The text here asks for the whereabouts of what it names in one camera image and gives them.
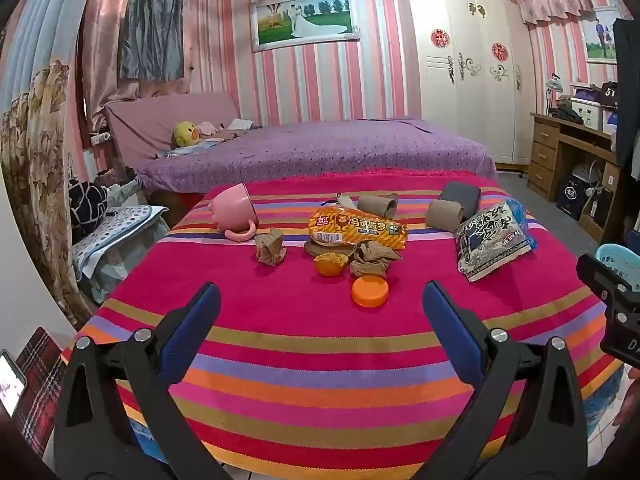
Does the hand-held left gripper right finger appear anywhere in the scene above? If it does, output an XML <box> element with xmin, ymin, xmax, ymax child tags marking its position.
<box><xmin>415</xmin><ymin>280</ymin><xmax>587</xmax><ymax>480</ymax></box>

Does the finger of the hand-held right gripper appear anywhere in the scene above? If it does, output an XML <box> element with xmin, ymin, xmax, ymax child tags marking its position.
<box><xmin>576</xmin><ymin>254</ymin><xmax>633</xmax><ymax>312</ymax></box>

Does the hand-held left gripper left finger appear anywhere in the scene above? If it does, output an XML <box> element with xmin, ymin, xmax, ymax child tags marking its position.
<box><xmin>54</xmin><ymin>281</ymin><xmax>226</xmax><ymax>480</ymax></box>

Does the light blue plastic basket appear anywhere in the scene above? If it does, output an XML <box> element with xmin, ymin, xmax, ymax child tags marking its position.
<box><xmin>596</xmin><ymin>243</ymin><xmax>640</xmax><ymax>282</ymax></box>

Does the orange plastic lid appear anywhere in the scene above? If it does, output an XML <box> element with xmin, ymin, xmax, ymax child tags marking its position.
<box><xmin>351</xmin><ymin>275</ymin><xmax>390</xmax><ymax>308</ymax></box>

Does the black and white noodle packet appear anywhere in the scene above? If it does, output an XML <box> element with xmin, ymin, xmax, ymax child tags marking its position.
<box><xmin>454</xmin><ymin>204</ymin><xmax>533</xmax><ymax>282</ymax></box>

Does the blue plastic bag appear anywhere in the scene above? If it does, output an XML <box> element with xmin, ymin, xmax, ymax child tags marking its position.
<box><xmin>505</xmin><ymin>199</ymin><xmax>538</xmax><ymax>252</ymax></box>

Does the brown sock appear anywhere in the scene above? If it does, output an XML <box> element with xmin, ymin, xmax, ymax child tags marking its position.
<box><xmin>357</xmin><ymin>193</ymin><xmax>399</xmax><ymax>219</ymax></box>
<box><xmin>254</xmin><ymin>228</ymin><xmax>287</xmax><ymax>266</ymax></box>
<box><xmin>348</xmin><ymin>240</ymin><xmax>404</xmax><ymax>279</ymax></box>

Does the cardboard tube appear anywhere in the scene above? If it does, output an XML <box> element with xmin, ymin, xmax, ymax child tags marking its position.
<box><xmin>425</xmin><ymin>198</ymin><xmax>464</xmax><ymax>229</ymax></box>

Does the orange snack packet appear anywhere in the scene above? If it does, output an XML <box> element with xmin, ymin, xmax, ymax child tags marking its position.
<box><xmin>307</xmin><ymin>205</ymin><xmax>409</xmax><ymax>252</ymax></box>

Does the person's right hand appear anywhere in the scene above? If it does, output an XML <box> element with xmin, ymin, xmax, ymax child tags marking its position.
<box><xmin>614</xmin><ymin>366</ymin><xmax>640</xmax><ymax>428</ymax></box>

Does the black gift bag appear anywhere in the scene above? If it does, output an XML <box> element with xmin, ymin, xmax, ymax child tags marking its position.
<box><xmin>555</xmin><ymin>174</ymin><xmax>587</xmax><ymax>221</ymax></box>

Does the striped red blanket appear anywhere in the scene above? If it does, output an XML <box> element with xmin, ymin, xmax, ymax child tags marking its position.
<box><xmin>60</xmin><ymin>170</ymin><xmax>626</xmax><ymax>480</ymax></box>

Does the white fan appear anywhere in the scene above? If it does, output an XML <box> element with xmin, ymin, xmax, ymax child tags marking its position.
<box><xmin>572</xmin><ymin>160</ymin><xmax>601</xmax><ymax>186</ymax></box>

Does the polka dot cloth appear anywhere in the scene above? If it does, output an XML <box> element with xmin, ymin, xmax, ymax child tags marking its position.
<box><xmin>72</xmin><ymin>204</ymin><xmax>171</xmax><ymax>282</ymax></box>

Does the pink mug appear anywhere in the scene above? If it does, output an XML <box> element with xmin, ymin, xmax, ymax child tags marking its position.
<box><xmin>207</xmin><ymin>182</ymin><xmax>261</xmax><ymax>242</ymax></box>

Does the black wallet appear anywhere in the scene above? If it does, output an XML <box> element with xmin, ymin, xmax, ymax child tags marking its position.
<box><xmin>439</xmin><ymin>181</ymin><xmax>482</xmax><ymax>213</ymax></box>

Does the wooden desk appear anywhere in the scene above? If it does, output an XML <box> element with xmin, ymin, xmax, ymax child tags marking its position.
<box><xmin>527</xmin><ymin>112</ymin><xmax>622</xmax><ymax>244</ymax></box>

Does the black and white patterned bag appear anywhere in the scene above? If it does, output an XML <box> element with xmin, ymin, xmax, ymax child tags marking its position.
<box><xmin>67</xmin><ymin>179</ymin><xmax>110</xmax><ymax>239</ymax></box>

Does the red plaid cloth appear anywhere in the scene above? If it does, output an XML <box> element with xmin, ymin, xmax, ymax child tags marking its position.
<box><xmin>14</xmin><ymin>327</ymin><xmax>69</xmax><ymax>457</ymax></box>

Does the white storage box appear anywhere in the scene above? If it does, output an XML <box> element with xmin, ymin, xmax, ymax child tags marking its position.
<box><xmin>570</xmin><ymin>97</ymin><xmax>609</xmax><ymax>129</ymax></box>

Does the dark clothes pile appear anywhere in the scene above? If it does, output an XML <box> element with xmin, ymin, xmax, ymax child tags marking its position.
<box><xmin>549</xmin><ymin>104</ymin><xmax>584</xmax><ymax>124</ymax></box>

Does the dark hanging garment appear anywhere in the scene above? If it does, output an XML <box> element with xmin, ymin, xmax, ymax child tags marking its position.
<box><xmin>612</xmin><ymin>17</ymin><xmax>640</xmax><ymax>182</ymax></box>

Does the smartphone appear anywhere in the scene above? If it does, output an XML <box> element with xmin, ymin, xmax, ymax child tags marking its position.
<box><xmin>0</xmin><ymin>349</ymin><xmax>27</xmax><ymax>417</ymax></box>

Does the yellow duck plush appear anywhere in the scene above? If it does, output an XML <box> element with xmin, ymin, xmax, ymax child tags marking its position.
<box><xmin>173</xmin><ymin>120</ymin><xmax>201</xmax><ymax>149</ymax></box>

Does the desk lamp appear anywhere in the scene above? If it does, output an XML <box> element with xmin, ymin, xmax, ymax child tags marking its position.
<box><xmin>544</xmin><ymin>73</ymin><xmax>565</xmax><ymax>116</ymax></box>

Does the pink bed headboard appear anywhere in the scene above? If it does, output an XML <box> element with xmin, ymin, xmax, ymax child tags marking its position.
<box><xmin>102</xmin><ymin>91</ymin><xmax>242</xmax><ymax>171</ymax></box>

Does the purple bed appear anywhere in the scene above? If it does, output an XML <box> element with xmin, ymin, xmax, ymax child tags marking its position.
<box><xmin>135</xmin><ymin>119</ymin><xmax>499</xmax><ymax>196</ymax></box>

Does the floral curtain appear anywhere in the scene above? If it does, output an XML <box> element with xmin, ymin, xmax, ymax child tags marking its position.
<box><xmin>0</xmin><ymin>0</ymin><xmax>83</xmax><ymax>332</ymax></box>

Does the white wardrobe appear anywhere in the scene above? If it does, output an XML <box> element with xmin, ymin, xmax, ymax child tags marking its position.
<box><xmin>398</xmin><ymin>0</ymin><xmax>539</xmax><ymax>167</ymax></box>

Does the pink curtain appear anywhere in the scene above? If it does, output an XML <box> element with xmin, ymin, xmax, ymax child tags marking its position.
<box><xmin>80</xmin><ymin>0</ymin><xmax>202</xmax><ymax>132</ymax></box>

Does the grey curtain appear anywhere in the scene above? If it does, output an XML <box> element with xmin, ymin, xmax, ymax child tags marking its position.
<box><xmin>118</xmin><ymin>0</ymin><xmax>185</xmax><ymax>83</ymax></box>

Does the framed wedding picture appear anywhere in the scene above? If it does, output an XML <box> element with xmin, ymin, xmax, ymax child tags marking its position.
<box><xmin>249</xmin><ymin>0</ymin><xmax>361</xmax><ymax>53</ymax></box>

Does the wall poster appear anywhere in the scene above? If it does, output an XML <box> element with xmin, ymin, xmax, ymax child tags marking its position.
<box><xmin>580</xmin><ymin>6</ymin><xmax>621</xmax><ymax>65</ymax></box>

